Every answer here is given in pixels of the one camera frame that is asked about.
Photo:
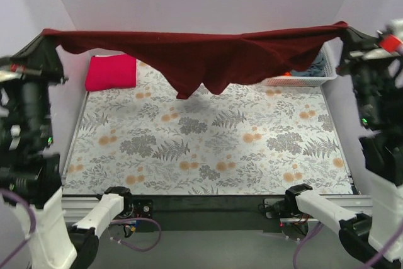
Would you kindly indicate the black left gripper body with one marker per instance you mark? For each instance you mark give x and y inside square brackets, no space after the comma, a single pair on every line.
[36,68]

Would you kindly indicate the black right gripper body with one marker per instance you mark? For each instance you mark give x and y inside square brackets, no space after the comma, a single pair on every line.
[357,53]

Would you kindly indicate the dark red t-shirt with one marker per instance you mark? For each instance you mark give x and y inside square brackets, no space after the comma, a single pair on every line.
[188,60]

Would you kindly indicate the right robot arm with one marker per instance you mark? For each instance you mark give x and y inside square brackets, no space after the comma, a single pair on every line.
[376,239]

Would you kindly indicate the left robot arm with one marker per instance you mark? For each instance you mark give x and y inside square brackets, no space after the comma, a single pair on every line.
[31,183]

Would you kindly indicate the white plastic basket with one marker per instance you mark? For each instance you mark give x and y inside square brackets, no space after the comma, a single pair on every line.
[330,74]

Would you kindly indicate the grey t-shirt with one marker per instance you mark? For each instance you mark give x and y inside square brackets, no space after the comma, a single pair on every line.
[316,68]

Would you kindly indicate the folded pink t-shirt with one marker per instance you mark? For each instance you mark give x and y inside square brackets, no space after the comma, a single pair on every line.
[111,72]

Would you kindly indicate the floral patterned table mat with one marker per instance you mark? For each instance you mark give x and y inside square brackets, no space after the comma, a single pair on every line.
[249,140]

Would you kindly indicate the aluminium front frame rail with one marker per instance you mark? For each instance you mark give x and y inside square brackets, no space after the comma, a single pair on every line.
[223,212]

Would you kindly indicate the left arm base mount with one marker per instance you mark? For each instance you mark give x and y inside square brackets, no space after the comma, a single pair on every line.
[137,208]

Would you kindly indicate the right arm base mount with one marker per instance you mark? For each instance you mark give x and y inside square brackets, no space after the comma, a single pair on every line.
[276,209]

